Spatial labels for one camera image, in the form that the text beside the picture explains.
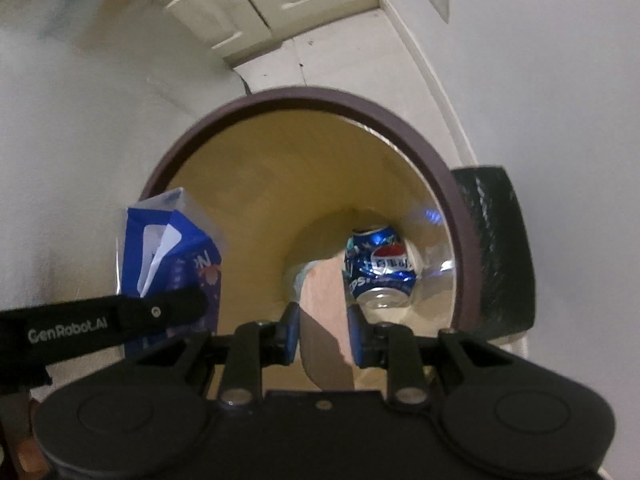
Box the tan cardboard strip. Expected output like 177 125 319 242
299 259 357 392

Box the black woven floor mat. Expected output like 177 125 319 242
449 163 537 344

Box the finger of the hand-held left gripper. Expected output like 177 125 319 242
121 285 209 342

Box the crushed blue soda can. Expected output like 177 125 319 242
342 224 419 310

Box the blue and white packet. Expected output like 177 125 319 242
119 187 224 359

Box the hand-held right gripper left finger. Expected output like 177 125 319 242
129 302 303 406

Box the yellow bin with brown rim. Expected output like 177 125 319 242
137 87 484 357

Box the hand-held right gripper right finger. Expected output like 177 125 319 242
346 304 519 407

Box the person's left hand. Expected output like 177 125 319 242
0 389 49 480

